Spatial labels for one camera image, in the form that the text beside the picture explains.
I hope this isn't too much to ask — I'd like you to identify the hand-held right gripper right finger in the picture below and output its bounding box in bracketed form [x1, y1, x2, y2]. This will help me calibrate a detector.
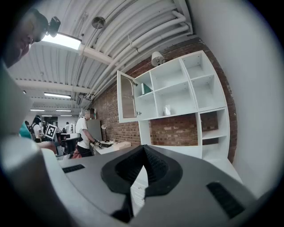
[132, 145, 258, 227]

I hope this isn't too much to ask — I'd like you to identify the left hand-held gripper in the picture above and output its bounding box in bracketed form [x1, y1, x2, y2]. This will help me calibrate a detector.
[45, 124, 81, 156]

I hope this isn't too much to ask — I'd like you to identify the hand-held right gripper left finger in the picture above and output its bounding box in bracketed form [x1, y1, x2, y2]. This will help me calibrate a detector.
[58, 145, 145, 223]

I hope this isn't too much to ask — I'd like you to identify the teal book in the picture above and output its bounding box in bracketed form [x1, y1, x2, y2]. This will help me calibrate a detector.
[141, 82, 154, 95]

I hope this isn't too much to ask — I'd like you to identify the person's left forearm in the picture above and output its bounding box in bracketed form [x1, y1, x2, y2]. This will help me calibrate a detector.
[36, 141, 58, 153]

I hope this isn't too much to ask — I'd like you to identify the small white side desk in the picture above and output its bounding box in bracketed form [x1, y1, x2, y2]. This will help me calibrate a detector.
[90, 141, 134, 156]

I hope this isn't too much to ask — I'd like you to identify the black desk lamp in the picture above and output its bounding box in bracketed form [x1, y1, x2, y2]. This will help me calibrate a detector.
[101, 124, 110, 143]

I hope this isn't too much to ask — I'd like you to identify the person's teal shirt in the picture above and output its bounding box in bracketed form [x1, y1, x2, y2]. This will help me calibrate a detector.
[19, 121, 32, 139]

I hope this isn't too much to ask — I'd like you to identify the long ceiling light strip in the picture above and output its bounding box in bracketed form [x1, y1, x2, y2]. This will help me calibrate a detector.
[43, 92, 72, 99]

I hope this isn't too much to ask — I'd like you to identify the flat wooden box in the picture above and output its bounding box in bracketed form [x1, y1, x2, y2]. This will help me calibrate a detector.
[112, 141, 132, 150]

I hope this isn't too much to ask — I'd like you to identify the grey metal cabinet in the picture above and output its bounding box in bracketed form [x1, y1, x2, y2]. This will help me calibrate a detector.
[86, 119, 103, 141]

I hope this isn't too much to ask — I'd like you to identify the white shelf unit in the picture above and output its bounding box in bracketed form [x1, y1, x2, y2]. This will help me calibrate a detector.
[117, 50, 244, 211]

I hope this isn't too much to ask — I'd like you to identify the glass cabinet door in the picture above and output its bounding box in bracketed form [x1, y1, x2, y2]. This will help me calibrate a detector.
[117, 70, 140, 124]

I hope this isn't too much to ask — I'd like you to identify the large ceiling light panel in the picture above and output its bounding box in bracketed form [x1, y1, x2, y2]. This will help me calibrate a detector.
[41, 32, 82, 51]

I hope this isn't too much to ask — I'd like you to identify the person's head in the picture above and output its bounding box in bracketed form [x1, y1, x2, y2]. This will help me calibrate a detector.
[4, 8, 48, 68]

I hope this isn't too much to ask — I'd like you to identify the round ceiling fixture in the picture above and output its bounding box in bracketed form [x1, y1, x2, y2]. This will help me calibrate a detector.
[92, 16, 106, 29]

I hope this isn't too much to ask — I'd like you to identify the white lamp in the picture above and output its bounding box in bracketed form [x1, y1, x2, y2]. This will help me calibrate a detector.
[151, 51, 166, 67]

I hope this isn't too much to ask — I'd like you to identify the bundle of white ceiling pipes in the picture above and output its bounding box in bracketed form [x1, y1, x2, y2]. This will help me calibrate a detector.
[88, 0, 194, 98]

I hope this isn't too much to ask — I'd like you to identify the black head camera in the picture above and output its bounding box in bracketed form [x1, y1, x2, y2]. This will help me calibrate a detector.
[47, 16, 62, 38]

